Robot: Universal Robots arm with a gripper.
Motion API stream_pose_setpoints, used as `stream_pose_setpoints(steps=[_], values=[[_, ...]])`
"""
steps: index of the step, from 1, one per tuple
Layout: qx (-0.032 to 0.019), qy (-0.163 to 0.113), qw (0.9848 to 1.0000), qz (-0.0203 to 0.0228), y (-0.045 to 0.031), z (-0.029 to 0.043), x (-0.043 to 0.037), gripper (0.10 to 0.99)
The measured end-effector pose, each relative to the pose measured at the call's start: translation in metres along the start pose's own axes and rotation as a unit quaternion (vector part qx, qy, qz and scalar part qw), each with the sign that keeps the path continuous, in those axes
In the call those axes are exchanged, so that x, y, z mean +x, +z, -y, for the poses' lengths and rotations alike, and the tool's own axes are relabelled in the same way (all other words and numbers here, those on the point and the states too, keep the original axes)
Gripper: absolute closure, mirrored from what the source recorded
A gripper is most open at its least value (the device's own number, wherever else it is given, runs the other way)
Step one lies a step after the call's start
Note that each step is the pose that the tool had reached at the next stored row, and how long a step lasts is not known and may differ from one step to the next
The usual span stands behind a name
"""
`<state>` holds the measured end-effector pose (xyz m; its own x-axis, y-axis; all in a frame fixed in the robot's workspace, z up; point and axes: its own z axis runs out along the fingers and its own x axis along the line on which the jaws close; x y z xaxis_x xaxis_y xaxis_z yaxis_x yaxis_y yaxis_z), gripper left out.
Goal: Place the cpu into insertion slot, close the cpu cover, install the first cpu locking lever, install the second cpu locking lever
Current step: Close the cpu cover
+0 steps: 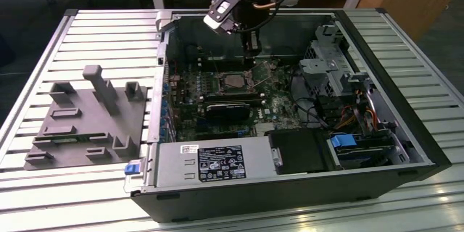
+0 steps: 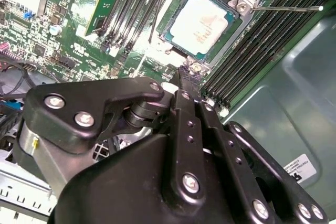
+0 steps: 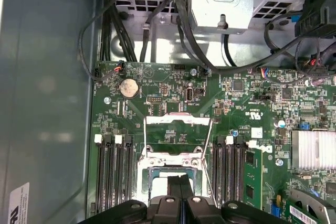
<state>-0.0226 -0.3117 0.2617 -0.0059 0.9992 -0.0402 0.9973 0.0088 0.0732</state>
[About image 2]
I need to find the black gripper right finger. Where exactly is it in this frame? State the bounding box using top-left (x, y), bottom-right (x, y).
top-left (188, 74), bottom-right (329, 224)

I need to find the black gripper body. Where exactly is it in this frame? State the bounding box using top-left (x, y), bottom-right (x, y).
top-left (52, 102), bottom-right (245, 224)

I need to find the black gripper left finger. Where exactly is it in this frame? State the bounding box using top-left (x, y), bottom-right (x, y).
top-left (22, 66), bottom-right (208, 208)

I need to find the silver CPU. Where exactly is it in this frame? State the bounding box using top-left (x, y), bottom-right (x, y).
top-left (156, 0), bottom-right (244, 61)

